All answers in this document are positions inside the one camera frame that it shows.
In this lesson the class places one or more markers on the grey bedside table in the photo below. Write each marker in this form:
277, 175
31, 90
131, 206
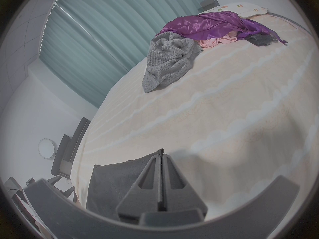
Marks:
208, 3

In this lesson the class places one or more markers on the white printed pillow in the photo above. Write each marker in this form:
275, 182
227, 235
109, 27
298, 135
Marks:
239, 9

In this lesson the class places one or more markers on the purple garment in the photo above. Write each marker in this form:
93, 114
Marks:
204, 25

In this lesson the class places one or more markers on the black T-shirt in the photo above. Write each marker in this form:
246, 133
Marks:
112, 183

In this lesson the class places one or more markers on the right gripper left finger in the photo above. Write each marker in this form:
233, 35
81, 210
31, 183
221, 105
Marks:
147, 190

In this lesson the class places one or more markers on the round white ceiling lamp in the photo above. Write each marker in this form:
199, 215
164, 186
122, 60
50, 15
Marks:
46, 148

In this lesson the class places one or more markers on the bed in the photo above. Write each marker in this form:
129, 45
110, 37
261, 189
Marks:
224, 108

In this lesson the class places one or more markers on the pink garment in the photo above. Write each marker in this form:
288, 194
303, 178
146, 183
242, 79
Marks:
211, 41

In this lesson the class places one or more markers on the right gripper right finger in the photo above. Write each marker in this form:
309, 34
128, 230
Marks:
179, 190

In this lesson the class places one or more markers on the black chest of drawers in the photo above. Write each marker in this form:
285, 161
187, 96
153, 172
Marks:
69, 153

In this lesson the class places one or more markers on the small black garment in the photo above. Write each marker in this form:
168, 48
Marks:
261, 40

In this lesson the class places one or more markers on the grey garment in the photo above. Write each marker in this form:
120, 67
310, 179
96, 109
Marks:
169, 58

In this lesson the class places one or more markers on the blue-green curtain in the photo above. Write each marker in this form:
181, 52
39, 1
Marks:
129, 16
82, 58

